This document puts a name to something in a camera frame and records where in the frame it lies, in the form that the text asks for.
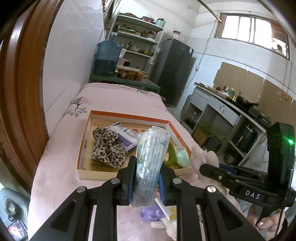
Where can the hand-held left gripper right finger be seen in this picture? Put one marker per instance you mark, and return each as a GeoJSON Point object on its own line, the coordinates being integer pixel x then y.
{"type": "Point", "coordinates": [161, 188]}

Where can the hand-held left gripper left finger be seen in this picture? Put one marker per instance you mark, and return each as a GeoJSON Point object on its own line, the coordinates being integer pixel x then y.
{"type": "Point", "coordinates": [131, 185]}

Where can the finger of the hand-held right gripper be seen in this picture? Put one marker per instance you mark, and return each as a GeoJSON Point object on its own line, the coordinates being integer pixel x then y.
{"type": "Point", "coordinates": [215, 172]}
{"type": "Point", "coordinates": [227, 167]}

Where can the pale pink plush toy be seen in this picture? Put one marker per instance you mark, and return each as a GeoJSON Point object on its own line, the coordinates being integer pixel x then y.
{"type": "Point", "coordinates": [204, 157]}

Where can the large green patterned tissue pack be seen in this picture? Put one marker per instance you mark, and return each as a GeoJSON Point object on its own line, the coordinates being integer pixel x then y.
{"type": "Point", "coordinates": [149, 162]}

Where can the pale green packet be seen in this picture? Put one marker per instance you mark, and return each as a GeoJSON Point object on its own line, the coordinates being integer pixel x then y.
{"type": "Point", "coordinates": [183, 157]}

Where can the orange-rimmed cardboard box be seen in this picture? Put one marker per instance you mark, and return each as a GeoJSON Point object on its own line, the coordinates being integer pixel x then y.
{"type": "Point", "coordinates": [97, 172]}

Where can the leopard print scrunchie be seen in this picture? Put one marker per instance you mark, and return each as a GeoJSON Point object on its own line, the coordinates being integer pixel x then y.
{"type": "Point", "coordinates": [107, 148]}

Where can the purple soft item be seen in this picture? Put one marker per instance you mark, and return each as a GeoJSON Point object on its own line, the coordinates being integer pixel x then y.
{"type": "Point", "coordinates": [150, 213]}

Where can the person's right hand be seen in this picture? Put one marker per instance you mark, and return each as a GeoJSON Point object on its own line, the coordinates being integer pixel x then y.
{"type": "Point", "coordinates": [270, 224]}

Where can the small dark pot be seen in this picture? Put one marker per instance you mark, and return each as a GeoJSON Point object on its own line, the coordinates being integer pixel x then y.
{"type": "Point", "coordinates": [230, 159]}

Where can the yellow and white packet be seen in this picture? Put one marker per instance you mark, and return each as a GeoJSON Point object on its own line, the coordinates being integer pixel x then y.
{"type": "Point", "coordinates": [167, 209]}

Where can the dark green pot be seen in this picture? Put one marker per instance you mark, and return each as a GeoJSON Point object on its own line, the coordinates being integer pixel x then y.
{"type": "Point", "coordinates": [245, 138]}

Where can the potted green plants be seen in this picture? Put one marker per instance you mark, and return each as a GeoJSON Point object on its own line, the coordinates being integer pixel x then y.
{"type": "Point", "coordinates": [208, 136]}

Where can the white plush toy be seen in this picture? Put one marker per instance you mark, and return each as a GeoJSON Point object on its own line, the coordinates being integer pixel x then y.
{"type": "Point", "coordinates": [166, 228]}

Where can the blue and white packet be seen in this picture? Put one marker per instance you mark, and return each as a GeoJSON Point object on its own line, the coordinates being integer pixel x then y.
{"type": "Point", "coordinates": [126, 138]}

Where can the black gas stove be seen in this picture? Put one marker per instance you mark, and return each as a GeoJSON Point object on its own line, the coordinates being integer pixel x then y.
{"type": "Point", "coordinates": [260, 117]}

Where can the grey kitchen counter cabinet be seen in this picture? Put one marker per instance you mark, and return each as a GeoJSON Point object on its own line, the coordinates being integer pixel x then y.
{"type": "Point", "coordinates": [217, 106]}

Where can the black wok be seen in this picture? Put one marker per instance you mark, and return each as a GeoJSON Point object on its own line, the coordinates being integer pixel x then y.
{"type": "Point", "coordinates": [242, 102]}

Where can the group of condiment bottles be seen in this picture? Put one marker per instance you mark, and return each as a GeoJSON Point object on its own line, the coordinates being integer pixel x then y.
{"type": "Point", "coordinates": [225, 91]}

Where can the green low table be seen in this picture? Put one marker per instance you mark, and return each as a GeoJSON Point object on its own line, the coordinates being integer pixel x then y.
{"type": "Point", "coordinates": [138, 83]}

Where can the dark grey fridge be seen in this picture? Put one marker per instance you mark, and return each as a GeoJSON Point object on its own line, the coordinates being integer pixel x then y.
{"type": "Point", "coordinates": [173, 74]}

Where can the row of amber jars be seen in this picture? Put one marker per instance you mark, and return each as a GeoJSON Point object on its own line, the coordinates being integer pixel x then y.
{"type": "Point", "coordinates": [130, 74]}

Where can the smartphone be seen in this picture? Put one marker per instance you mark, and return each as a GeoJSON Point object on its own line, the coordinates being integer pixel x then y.
{"type": "Point", "coordinates": [16, 228]}

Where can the pale blue appliance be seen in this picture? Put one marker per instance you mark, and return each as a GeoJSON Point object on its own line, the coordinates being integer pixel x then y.
{"type": "Point", "coordinates": [9, 199]}

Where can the blue water jug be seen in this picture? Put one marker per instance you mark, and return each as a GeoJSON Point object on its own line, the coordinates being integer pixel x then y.
{"type": "Point", "coordinates": [106, 59]}

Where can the barred window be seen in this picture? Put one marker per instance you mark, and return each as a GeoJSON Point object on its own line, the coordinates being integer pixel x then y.
{"type": "Point", "coordinates": [249, 30]}

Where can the white metal shelf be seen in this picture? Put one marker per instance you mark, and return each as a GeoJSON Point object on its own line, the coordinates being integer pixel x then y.
{"type": "Point", "coordinates": [138, 34]}

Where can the teal enamel pot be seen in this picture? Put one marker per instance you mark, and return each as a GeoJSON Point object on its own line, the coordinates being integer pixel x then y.
{"type": "Point", "coordinates": [160, 22]}

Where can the cardboard wall panel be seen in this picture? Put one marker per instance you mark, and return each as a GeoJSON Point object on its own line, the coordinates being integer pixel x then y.
{"type": "Point", "coordinates": [274, 102]}
{"type": "Point", "coordinates": [253, 85]}
{"type": "Point", "coordinates": [229, 75]}

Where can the brown wooden frame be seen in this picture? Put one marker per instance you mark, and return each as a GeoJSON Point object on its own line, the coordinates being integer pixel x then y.
{"type": "Point", "coordinates": [20, 92]}

